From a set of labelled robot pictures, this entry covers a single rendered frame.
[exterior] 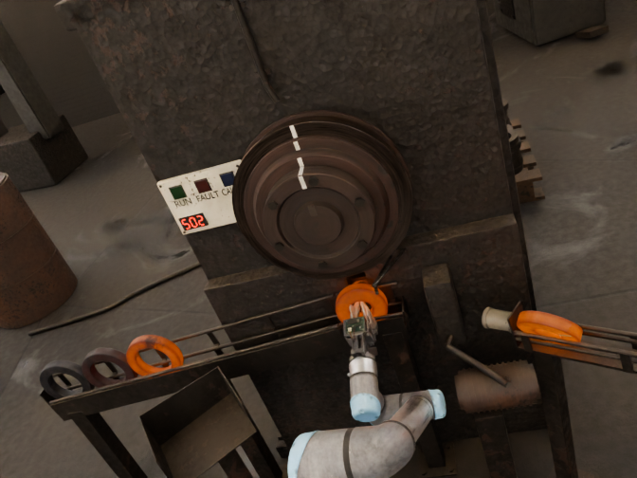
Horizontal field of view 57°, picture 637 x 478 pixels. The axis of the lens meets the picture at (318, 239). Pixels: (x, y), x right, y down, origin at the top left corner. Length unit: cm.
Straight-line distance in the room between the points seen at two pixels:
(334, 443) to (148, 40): 106
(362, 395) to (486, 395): 38
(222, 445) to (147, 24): 114
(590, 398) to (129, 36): 191
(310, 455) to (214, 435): 58
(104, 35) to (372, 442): 116
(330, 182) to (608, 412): 138
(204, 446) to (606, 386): 144
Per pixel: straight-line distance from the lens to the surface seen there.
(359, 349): 160
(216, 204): 174
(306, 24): 152
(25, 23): 882
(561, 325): 155
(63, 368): 221
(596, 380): 244
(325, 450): 127
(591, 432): 229
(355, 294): 172
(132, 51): 164
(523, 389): 175
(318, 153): 142
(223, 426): 182
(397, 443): 127
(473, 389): 175
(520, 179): 337
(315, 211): 143
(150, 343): 199
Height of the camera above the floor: 182
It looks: 30 degrees down
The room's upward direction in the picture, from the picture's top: 21 degrees counter-clockwise
